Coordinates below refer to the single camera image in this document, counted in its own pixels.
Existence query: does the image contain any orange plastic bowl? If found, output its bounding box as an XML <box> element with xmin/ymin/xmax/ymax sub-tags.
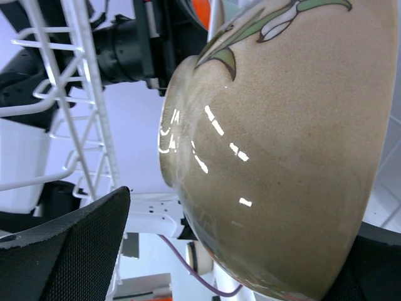
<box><xmin>191</xmin><ymin>0</ymin><xmax>211</xmax><ymax>31</ymax></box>

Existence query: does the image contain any white wire dish rack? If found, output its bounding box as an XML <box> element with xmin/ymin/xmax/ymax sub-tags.
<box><xmin>0</xmin><ymin>0</ymin><xmax>245</xmax><ymax>301</ymax></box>

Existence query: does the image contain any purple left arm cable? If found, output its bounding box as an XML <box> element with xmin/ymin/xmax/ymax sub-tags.
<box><xmin>156</xmin><ymin>233</ymin><xmax>244</xmax><ymax>297</ymax></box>

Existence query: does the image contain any large beige ceramic bowl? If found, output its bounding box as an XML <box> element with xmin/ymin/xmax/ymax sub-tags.
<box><xmin>159</xmin><ymin>0</ymin><xmax>398</xmax><ymax>300</ymax></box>

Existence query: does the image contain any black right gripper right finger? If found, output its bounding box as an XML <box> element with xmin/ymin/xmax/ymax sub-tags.
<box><xmin>324</xmin><ymin>222</ymin><xmax>401</xmax><ymax>301</ymax></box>

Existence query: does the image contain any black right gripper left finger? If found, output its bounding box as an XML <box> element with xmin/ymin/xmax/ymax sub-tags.
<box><xmin>1</xmin><ymin>186</ymin><xmax>130</xmax><ymax>300</ymax></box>

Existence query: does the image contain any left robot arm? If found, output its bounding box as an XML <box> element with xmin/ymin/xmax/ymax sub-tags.
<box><xmin>1</xmin><ymin>1</ymin><xmax>207</xmax><ymax>232</ymax></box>

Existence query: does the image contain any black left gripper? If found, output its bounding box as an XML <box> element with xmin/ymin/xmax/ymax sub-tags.
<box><xmin>93</xmin><ymin>1</ymin><xmax>207</xmax><ymax>96</ymax></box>

